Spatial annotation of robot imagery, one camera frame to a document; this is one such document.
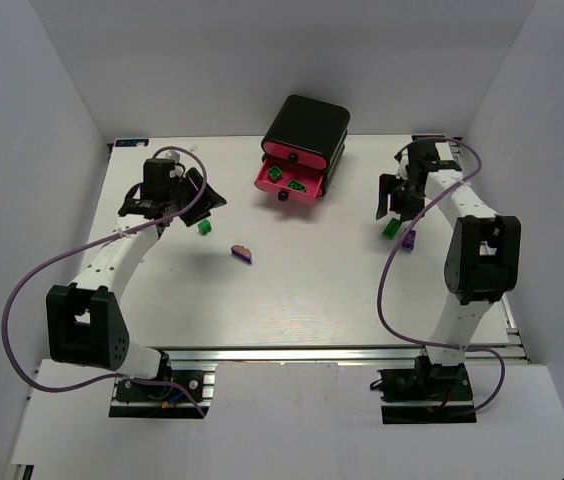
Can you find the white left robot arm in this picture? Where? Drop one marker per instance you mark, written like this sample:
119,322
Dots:
84,318

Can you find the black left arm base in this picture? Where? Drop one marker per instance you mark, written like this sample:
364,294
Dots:
132,400

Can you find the pink drawer with black knob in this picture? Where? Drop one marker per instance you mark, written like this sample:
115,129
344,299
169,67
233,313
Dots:
291,153

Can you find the green sloped lego brick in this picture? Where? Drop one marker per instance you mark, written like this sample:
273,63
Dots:
297,186

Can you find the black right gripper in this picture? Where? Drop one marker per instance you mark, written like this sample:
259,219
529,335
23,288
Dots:
401,190

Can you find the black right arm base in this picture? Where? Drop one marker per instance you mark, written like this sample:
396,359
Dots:
425,394

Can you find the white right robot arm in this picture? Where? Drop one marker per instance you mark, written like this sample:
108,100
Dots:
482,260

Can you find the black drawer cabinet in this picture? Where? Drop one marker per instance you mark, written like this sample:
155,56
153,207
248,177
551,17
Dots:
313,125

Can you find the aluminium front rail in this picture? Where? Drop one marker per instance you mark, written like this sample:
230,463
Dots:
288,354

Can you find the blue label left corner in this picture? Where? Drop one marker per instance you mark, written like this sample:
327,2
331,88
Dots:
131,143

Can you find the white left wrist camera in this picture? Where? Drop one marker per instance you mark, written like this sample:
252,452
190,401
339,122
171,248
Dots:
179,167

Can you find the purple curved butterfly lego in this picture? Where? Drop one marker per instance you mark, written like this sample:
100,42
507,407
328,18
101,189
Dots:
242,253

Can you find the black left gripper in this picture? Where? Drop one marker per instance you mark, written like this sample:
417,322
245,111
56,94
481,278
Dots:
194,195

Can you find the purple butterfly lego brick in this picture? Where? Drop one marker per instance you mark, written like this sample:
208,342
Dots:
408,243

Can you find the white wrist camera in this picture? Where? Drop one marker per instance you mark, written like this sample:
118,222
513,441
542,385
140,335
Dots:
402,170
179,167

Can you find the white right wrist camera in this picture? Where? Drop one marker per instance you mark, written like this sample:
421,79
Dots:
402,170

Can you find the small green lego brick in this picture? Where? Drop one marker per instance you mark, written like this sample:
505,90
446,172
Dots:
204,227

